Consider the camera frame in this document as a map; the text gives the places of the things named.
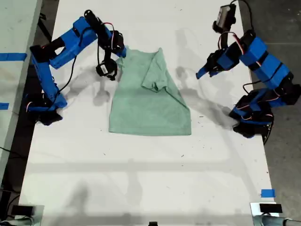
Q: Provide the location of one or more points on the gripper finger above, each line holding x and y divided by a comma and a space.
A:
122, 52
202, 73
215, 73

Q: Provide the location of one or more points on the pale green T-shirt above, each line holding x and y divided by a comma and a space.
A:
145, 113

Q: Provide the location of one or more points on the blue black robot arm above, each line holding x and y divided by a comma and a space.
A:
68, 44
270, 66

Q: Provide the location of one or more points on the black metal strut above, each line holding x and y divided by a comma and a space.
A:
45, 30

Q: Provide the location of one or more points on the white side table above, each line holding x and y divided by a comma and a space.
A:
14, 28

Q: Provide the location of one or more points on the long blue tape strip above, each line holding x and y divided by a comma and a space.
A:
13, 57

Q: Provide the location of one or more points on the square blue tape patch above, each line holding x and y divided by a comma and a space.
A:
268, 193

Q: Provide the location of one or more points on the small black box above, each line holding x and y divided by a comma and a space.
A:
270, 208
22, 210

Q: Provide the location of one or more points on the small black block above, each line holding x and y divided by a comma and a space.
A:
152, 223

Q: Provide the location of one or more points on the camera black stalk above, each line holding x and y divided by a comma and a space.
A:
107, 55
221, 40

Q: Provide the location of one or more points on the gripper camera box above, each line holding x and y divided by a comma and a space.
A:
103, 68
223, 16

